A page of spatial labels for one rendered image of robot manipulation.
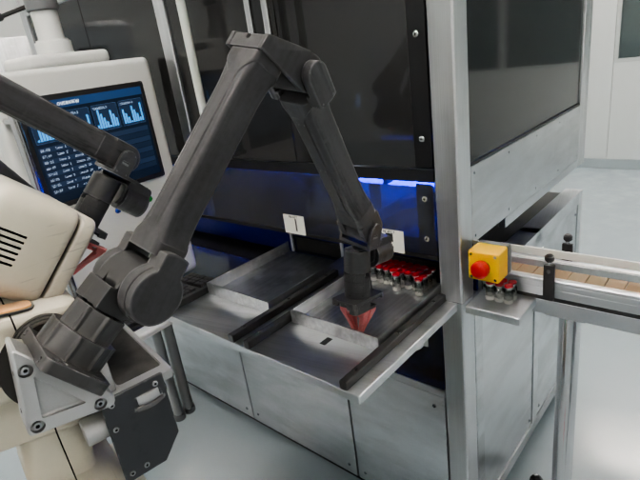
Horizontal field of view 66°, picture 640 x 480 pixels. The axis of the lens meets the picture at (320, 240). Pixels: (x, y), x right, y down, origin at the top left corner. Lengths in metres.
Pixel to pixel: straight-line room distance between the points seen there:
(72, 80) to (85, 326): 1.08
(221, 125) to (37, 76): 0.98
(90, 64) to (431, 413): 1.41
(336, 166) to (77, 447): 0.63
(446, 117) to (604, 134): 4.76
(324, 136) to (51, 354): 0.50
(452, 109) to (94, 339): 0.81
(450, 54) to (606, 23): 4.66
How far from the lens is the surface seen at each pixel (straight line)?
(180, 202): 0.67
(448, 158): 1.13
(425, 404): 1.50
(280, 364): 1.11
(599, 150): 5.86
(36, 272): 0.79
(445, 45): 1.10
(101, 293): 0.67
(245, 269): 1.56
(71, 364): 0.67
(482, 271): 1.15
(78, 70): 1.66
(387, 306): 1.26
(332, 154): 0.86
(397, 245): 1.28
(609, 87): 5.75
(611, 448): 2.25
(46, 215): 0.77
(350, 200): 0.93
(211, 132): 0.68
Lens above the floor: 1.49
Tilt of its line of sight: 21 degrees down
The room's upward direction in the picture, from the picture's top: 8 degrees counter-clockwise
